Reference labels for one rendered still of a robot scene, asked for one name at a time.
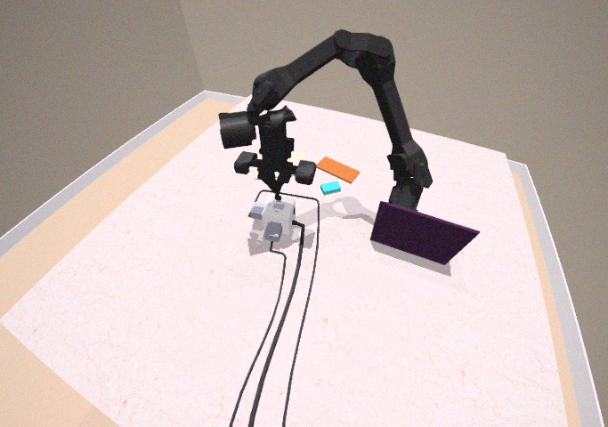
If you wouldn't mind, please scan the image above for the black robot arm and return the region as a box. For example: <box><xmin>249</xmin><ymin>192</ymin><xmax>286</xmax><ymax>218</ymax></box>
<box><xmin>218</xmin><ymin>29</ymin><xmax>433</xmax><ymax>211</ymax></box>

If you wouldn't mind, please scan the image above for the orange flat rectangular block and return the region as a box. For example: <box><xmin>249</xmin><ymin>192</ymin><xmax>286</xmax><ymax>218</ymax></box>
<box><xmin>316</xmin><ymin>156</ymin><xmax>360</xmax><ymax>183</ymax></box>

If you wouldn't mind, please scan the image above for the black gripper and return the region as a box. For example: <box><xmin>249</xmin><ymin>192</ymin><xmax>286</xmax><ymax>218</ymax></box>
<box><xmin>234</xmin><ymin>140</ymin><xmax>317</xmax><ymax>194</ymax></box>

